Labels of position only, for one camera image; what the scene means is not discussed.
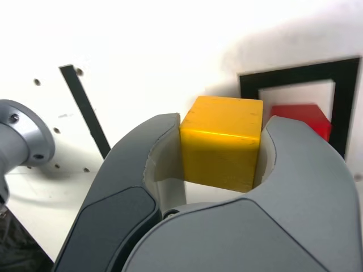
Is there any black tape strip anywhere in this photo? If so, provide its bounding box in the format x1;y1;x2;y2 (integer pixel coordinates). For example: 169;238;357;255
58;64;112;159

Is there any red cube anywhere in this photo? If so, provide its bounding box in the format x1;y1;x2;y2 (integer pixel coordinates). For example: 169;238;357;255
269;103;333;143

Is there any yellow cube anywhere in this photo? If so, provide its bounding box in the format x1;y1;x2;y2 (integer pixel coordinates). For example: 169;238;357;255
179;95;265;194

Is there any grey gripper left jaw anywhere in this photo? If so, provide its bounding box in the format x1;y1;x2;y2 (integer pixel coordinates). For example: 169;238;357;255
53;112;187;272

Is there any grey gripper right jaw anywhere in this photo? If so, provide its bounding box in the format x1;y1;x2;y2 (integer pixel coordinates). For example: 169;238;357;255
121;115;363;272

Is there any black tape square outline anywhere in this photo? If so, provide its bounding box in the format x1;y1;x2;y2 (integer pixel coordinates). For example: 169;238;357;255
237;56;362;163

